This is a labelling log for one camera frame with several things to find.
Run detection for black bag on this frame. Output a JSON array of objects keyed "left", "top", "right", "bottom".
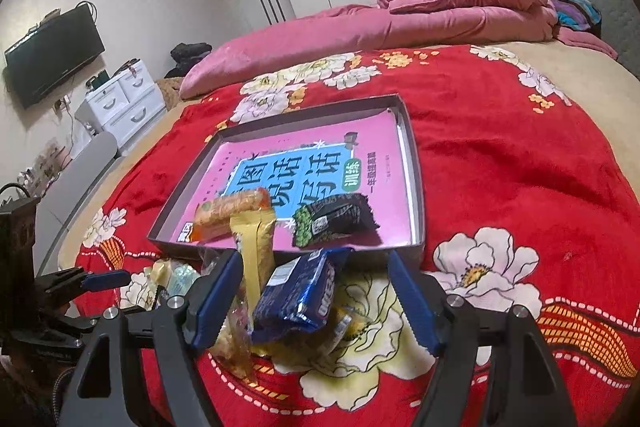
[{"left": 165, "top": 42, "right": 213, "bottom": 80}]

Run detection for pink printed booklet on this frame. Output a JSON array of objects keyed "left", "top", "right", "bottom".
[{"left": 175, "top": 114, "right": 416, "bottom": 253}]

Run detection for white drawer cabinet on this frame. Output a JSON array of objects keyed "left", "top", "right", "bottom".
[{"left": 75, "top": 59, "right": 167, "bottom": 152}]

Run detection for pink long folded duvet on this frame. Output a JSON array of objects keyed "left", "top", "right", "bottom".
[{"left": 179, "top": 4, "right": 618, "bottom": 100}]

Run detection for grey padded board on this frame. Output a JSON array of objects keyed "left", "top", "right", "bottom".
[{"left": 35, "top": 132, "right": 121, "bottom": 268}]

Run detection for clear yellow pastry packet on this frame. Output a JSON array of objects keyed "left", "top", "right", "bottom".
[{"left": 250, "top": 302, "right": 373, "bottom": 370}]

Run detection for grey cardboard box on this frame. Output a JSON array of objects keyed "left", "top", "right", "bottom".
[{"left": 146, "top": 93, "right": 427, "bottom": 258}]

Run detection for blue cookie packet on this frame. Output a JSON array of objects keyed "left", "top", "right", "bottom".
[{"left": 250, "top": 248, "right": 353, "bottom": 343}]

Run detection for red floral blanket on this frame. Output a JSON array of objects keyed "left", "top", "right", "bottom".
[{"left": 75, "top": 42, "right": 640, "bottom": 427}]

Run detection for orange cracker packet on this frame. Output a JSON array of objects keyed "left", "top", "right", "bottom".
[{"left": 192, "top": 187, "right": 273, "bottom": 242}]

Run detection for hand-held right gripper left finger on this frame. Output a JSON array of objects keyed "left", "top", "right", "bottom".
[{"left": 60, "top": 249, "right": 246, "bottom": 427}]

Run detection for colourful striped clothes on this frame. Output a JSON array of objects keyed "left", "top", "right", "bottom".
[{"left": 547, "top": 0, "right": 603, "bottom": 40}]

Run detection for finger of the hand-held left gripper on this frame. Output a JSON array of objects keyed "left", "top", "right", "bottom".
[
  {"left": 42, "top": 304, "right": 103, "bottom": 339},
  {"left": 32, "top": 269, "right": 131, "bottom": 303}
]

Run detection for black green pea packet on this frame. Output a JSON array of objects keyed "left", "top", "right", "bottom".
[{"left": 291, "top": 193, "right": 381, "bottom": 250}]

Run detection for black wall television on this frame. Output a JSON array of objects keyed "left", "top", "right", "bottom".
[{"left": 4, "top": 4, "right": 106, "bottom": 110}]

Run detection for gold snack packet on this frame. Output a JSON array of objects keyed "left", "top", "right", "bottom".
[{"left": 229, "top": 209, "right": 278, "bottom": 303}]

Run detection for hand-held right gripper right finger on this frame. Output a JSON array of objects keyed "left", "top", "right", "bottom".
[{"left": 386, "top": 251, "right": 568, "bottom": 427}]

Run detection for pale green snack packet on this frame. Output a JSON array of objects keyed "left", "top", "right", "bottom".
[{"left": 150, "top": 257, "right": 201, "bottom": 308}]

